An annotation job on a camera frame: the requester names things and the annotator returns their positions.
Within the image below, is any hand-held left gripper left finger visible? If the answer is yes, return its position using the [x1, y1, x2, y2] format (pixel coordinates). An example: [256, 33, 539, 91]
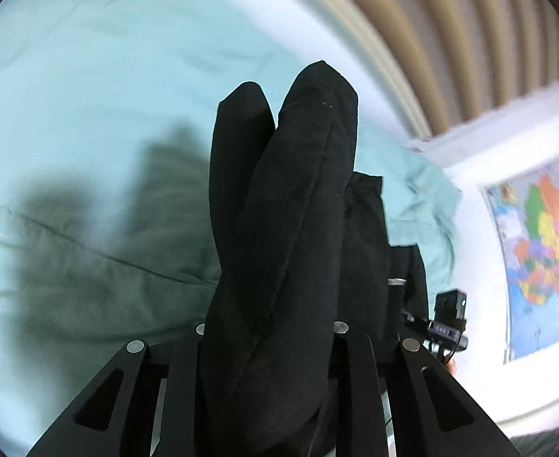
[25, 323, 210, 457]

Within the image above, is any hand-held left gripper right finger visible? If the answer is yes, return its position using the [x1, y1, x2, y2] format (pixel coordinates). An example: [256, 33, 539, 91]
[327, 320, 524, 457]

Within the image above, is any large black garment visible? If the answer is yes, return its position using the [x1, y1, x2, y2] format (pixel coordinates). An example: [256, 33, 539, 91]
[198, 59, 430, 457]

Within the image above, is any teal bed sheet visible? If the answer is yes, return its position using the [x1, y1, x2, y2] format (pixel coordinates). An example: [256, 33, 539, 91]
[0, 0, 463, 457]

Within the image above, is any wooden slatted headboard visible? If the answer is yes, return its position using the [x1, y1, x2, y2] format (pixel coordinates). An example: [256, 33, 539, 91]
[317, 0, 559, 136]

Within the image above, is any colourful wall map poster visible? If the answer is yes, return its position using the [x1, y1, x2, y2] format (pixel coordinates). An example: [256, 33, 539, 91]
[480, 153, 559, 366]

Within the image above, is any cream bed frame edge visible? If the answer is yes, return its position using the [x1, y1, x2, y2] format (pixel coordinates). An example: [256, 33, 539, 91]
[279, 0, 435, 140]

